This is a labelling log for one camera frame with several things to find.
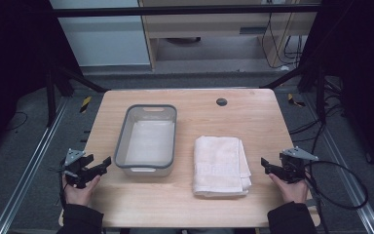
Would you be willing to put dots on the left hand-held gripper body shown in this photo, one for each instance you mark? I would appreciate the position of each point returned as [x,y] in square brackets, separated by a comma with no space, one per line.
[75,169]

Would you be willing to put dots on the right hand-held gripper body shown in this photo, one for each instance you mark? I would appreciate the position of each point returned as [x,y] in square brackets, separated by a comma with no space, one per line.
[294,169]

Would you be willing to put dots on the person's right hand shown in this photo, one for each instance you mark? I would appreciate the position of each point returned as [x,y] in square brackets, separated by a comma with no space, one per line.
[293,191]

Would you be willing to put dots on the person's left hand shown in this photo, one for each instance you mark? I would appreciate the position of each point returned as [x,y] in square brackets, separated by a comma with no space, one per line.
[79,195]

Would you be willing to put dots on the white basin with grey rim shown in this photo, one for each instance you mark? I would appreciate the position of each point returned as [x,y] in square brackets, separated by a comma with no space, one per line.
[149,143]

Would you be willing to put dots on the folded white towel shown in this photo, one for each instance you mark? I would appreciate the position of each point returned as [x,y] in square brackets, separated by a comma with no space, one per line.
[219,167]

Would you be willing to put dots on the yellow black hazard tape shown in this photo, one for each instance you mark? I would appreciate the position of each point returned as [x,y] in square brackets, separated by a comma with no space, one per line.
[85,104]
[294,100]

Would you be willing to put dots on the black metal stand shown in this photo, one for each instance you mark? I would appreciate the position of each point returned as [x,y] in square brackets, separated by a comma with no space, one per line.
[50,97]
[320,94]

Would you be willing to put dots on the white cabinet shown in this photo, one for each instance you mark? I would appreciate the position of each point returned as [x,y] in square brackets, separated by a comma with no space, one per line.
[104,39]

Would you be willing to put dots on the black curtain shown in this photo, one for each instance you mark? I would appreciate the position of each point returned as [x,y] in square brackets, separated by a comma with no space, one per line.
[13,48]
[363,65]

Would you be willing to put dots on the light wooden desk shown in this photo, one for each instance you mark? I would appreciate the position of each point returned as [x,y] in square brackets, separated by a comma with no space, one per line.
[207,27]

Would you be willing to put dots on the aluminium floor rail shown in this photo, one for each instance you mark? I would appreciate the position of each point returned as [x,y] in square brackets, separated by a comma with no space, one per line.
[29,162]
[347,169]

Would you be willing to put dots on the black horizontal frame bar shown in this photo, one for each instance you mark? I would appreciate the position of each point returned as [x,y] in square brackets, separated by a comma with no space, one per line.
[175,10]

